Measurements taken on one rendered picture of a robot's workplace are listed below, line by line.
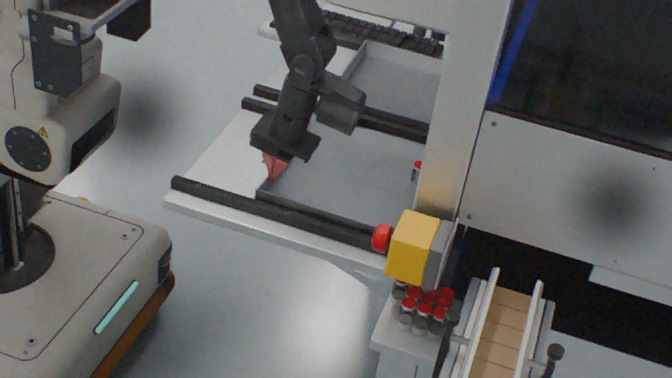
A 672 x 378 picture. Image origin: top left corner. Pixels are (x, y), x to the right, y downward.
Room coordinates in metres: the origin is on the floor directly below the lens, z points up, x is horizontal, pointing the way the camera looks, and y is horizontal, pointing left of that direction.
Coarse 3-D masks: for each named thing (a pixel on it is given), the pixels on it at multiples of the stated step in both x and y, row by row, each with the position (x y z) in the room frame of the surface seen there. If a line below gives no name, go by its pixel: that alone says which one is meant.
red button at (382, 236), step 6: (378, 228) 0.97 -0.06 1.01; (384, 228) 0.97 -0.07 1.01; (390, 228) 0.97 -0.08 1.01; (378, 234) 0.96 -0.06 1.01; (384, 234) 0.96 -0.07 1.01; (390, 234) 0.98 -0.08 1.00; (372, 240) 0.96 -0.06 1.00; (378, 240) 0.96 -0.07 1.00; (384, 240) 0.96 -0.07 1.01; (390, 240) 0.97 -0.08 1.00; (378, 246) 0.96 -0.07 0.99; (384, 246) 0.95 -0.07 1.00; (384, 252) 0.96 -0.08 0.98
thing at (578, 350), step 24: (456, 288) 1.03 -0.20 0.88; (576, 312) 1.01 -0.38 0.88; (552, 336) 0.97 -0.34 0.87; (576, 336) 0.96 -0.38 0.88; (600, 336) 0.97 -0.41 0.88; (624, 336) 0.98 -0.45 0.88; (648, 336) 0.99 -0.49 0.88; (576, 360) 0.96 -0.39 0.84; (600, 360) 0.95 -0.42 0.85; (624, 360) 0.94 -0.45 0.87; (648, 360) 0.94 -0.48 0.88
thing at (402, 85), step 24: (360, 48) 1.69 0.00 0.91; (384, 48) 1.72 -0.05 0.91; (360, 72) 1.64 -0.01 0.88; (384, 72) 1.66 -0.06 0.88; (408, 72) 1.68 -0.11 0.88; (432, 72) 1.69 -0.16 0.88; (384, 96) 1.56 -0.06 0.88; (408, 96) 1.58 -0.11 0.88; (432, 96) 1.59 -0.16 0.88; (408, 120) 1.44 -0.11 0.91
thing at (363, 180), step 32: (320, 128) 1.39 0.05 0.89; (320, 160) 1.30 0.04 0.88; (352, 160) 1.32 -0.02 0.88; (384, 160) 1.33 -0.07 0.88; (416, 160) 1.35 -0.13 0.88; (256, 192) 1.15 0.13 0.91; (288, 192) 1.20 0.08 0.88; (320, 192) 1.21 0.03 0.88; (352, 192) 1.22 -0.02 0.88; (384, 192) 1.24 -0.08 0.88; (352, 224) 1.11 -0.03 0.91; (448, 256) 1.07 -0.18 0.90
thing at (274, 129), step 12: (276, 108) 1.18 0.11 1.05; (264, 120) 1.21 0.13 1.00; (276, 120) 1.17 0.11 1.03; (288, 120) 1.17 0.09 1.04; (300, 120) 1.17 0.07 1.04; (252, 132) 1.17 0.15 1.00; (264, 132) 1.18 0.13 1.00; (276, 132) 1.17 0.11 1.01; (288, 132) 1.16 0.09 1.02; (300, 132) 1.17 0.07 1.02; (276, 144) 1.16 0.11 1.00; (288, 144) 1.17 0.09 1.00; (300, 144) 1.18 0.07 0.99; (312, 144) 1.19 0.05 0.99; (300, 156) 1.15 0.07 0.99
